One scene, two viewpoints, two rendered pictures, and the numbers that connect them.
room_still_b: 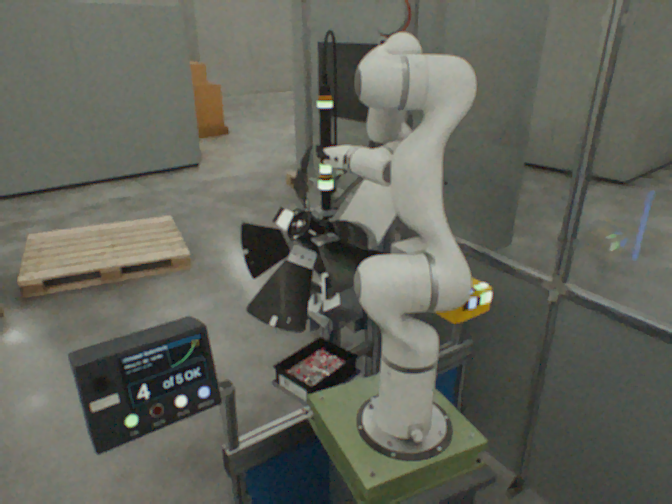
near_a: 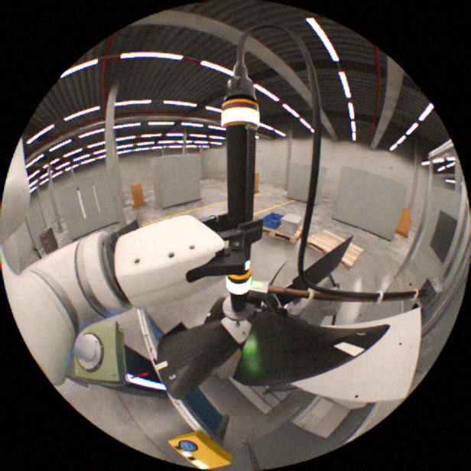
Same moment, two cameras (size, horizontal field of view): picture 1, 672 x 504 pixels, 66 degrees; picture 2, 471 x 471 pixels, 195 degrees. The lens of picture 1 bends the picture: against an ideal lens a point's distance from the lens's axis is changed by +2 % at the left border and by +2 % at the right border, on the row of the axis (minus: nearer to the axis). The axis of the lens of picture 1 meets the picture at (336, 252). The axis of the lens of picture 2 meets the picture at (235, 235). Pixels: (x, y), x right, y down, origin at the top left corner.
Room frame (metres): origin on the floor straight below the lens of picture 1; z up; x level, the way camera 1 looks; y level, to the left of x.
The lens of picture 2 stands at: (1.58, -0.14, 1.57)
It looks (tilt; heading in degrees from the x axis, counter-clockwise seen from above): 28 degrees down; 87
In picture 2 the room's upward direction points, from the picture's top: straight up
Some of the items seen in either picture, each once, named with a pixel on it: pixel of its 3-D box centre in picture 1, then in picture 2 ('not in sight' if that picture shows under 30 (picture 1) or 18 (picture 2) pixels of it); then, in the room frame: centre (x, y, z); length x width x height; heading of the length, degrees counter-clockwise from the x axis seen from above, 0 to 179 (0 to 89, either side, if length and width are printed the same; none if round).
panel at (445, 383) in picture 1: (362, 485); (184, 379); (1.24, -0.09, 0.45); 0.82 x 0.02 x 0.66; 124
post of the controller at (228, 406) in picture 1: (229, 416); not in sight; (1.00, 0.27, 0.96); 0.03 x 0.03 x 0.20; 34
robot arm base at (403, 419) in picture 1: (406, 391); (75, 342); (0.92, -0.16, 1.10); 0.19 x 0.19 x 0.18
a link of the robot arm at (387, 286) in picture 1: (398, 308); not in sight; (0.92, -0.13, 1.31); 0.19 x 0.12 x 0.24; 97
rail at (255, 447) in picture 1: (365, 395); (163, 372); (1.24, -0.09, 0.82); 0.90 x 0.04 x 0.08; 124
